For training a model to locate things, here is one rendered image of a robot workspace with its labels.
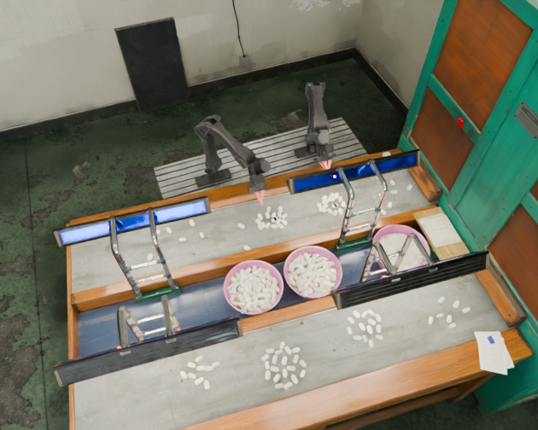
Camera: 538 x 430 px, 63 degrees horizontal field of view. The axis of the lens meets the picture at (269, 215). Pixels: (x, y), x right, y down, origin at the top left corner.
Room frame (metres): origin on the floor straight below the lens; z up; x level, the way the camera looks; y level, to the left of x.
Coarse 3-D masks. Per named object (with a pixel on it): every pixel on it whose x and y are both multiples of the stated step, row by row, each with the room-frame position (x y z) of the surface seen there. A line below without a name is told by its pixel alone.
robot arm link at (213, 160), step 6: (204, 120) 1.64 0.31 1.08; (210, 120) 1.64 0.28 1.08; (204, 138) 1.59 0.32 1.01; (210, 138) 1.61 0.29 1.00; (204, 144) 1.61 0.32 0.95; (210, 144) 1.60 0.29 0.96; (204, 150) 1.61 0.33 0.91; (210, 150) 1.59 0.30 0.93; (210, 156) 1.59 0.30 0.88; (216, 156) 1.61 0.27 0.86; (210, 162) 1.59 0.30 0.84; (216, 162) 1.60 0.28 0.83; (216, 168) 1.59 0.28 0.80
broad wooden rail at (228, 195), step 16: (352, 160) 1.67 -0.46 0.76; (272, 176) 1.56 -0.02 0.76; (288, 176) 1.56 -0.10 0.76; (208, 192) 1.45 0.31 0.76; (224, 192) 1.45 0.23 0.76; (240, 192) 1.45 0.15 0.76; (272, 192) 1.46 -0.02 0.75; (288, 192) 1.47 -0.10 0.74; (128, 208) 1.35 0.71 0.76; (144, 208) 1.35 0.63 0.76
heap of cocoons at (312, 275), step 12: (300, 264) 1.03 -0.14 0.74; (312, 264) 1.03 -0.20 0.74; (324, 264) 1.03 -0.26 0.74; (288, 276) 0.97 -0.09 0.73; (300, 276) 0.97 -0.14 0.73; (312, 276) 0.96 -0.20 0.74; (324, 276) 0.97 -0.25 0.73; (336, 276) 0.97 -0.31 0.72; (300, 288) 0.90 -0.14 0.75; (312, 288) 0.91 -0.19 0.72; (324, 288) 0.91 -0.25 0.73
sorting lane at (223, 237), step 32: (320, 192) 1.46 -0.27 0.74; (416, 192) 1.46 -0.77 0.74; (224, 224) 1.26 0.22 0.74; (256, 224) 1.26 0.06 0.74; (288, 224) 1.26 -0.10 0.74; (320, 224) 1.26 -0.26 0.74; (352, 224) 1.26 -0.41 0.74; (96, 256) 1.08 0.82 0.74; (128, 256) 1.08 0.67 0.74; (192, 256) 1.08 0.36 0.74; (224, 256) 1.08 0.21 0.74
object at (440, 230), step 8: (432, 216) 1.28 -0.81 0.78; (440, 216) 1.28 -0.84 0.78; (424, 224) 1.22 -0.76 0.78; (432, 224) 1.22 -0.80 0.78; (440, 224) 1.22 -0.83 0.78; (448, 224) 1.22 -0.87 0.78; (432, 232) 1.18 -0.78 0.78; (440, 232) 1.18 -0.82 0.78; (448, 232) 1.18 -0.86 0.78; (432, 240) 1.14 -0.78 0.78; (440, 240) 1.14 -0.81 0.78; (448, 240) 1.14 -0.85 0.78; (456, 240) 1.14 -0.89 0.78
